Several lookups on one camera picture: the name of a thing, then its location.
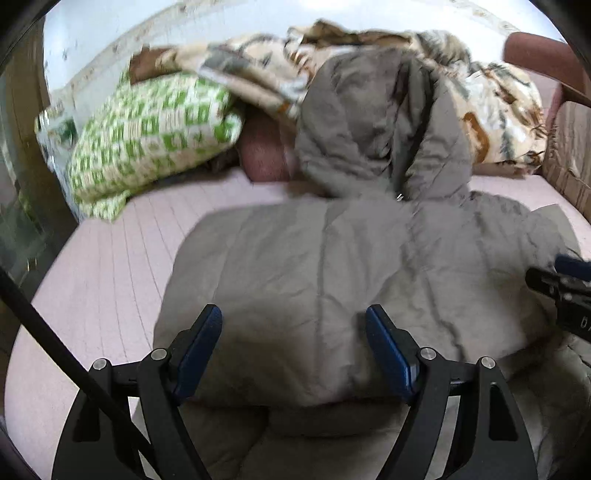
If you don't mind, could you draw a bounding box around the grey-brown quilted hooded jacket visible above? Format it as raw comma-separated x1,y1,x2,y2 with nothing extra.
154,48,590,479

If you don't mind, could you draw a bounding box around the pink quilted mattress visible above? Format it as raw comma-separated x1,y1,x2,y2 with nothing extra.
33,171,590,479

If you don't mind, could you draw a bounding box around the striped floral sofa cushion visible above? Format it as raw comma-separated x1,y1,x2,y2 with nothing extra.
542,101,591,221

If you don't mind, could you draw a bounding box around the beige leaf-print blanket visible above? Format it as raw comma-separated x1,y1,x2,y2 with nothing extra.
128,20,548,174

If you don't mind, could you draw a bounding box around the wooden stained-glass door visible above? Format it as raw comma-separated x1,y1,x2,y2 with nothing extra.
1,21,77,297

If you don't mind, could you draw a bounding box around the dark red headboard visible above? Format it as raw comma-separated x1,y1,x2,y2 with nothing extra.
503,32,590,129

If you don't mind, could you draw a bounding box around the dark red bolster pillow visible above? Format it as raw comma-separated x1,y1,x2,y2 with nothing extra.
236,111,298,183

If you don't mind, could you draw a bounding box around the green checkered pillow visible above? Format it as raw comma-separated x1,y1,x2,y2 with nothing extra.
67,73,243,221

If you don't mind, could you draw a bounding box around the floral fabric by door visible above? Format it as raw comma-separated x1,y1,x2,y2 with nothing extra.
34,101,78,172

